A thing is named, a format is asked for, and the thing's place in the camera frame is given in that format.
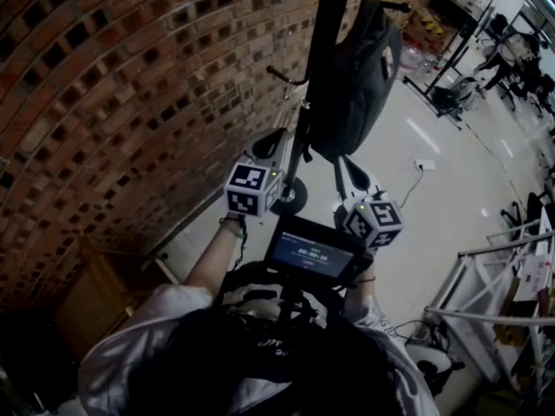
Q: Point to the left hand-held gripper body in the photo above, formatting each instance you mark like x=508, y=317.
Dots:
x=251, y=189

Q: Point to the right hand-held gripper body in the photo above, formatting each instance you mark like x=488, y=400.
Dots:
x=377, y=219

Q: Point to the black backpack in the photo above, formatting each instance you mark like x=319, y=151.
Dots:
x=347, y=102

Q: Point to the person's right forearm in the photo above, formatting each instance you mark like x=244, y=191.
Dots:
x=364, y=290

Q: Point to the person's left forearm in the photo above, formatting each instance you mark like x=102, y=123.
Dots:
x=212, y=258

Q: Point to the green left wrist band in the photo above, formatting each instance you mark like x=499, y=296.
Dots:
x=234, y=228

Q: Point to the dark right wrist band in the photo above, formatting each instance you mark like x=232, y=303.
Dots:
x=367, y=279

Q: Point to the white floor socket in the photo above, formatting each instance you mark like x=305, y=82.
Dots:
x=425, y=164

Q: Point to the black chest monitor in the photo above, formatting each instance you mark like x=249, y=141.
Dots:
x=303, y=254

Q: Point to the white tube rack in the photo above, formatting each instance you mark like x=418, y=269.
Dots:
x=477, y=315

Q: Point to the black office chair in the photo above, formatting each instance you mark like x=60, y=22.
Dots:
x=531, y=208

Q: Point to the white floor device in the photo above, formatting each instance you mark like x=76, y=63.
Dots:
x=466, y=91

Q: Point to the clear plastic jug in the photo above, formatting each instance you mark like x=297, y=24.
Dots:
x=412, y=59

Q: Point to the black coat rack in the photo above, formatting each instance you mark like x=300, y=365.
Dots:
x=323, y=37

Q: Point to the white round appliance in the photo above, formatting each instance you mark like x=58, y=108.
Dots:
x=446, y=375

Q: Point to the black chest vest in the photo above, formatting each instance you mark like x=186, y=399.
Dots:
x=277, y=362

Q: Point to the wooden cabinet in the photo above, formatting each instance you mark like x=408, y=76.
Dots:
x=104, y=293

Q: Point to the cardboard boxes with striped tape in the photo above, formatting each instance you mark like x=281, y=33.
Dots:
x=425, y=28

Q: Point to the black monitor mount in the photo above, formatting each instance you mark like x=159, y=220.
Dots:
x=290, y=306

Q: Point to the black frame table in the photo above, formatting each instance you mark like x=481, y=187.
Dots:
x=451, y=4

